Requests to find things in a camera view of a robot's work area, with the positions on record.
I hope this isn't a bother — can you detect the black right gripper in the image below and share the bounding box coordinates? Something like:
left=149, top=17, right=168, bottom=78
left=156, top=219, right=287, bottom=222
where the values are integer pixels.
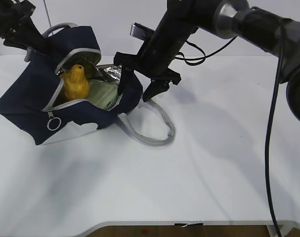
left=113, top=52, right=181, bottom=102

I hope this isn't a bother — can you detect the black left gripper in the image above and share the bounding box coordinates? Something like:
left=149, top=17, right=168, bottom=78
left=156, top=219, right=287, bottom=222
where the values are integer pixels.
left=0, top=0, right=66, bottom=59

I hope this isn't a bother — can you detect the green lidded glass container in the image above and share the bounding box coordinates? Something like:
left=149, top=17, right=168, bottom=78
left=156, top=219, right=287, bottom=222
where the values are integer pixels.
left=87, top=79, right=119, bottom=111

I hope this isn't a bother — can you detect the navy blue lunch bag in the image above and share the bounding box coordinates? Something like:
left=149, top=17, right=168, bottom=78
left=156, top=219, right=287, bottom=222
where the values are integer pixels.
left=0, top=23, right=175, bottom=147

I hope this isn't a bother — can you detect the yellow toy pear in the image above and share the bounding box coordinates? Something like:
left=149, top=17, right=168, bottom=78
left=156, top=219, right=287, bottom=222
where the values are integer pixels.
left=60, top=64, right=90, bottom=101

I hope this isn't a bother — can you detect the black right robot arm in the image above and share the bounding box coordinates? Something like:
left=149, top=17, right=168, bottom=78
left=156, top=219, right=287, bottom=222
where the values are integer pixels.
left=114, top=0, right=300, bottom=121

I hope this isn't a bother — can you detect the black tape on table edge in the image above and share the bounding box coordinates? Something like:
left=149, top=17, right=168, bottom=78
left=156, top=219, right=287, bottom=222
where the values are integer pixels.
left=174, top=223, right=203, bottom=228

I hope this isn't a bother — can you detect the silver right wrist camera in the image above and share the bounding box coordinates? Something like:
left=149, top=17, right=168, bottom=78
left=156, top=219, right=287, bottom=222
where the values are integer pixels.
left=129, top=23, right=154, bottom=41

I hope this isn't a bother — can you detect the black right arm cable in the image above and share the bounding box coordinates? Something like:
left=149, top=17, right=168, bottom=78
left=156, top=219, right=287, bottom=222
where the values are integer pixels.
left=174, top=14, right=286, bottom=237

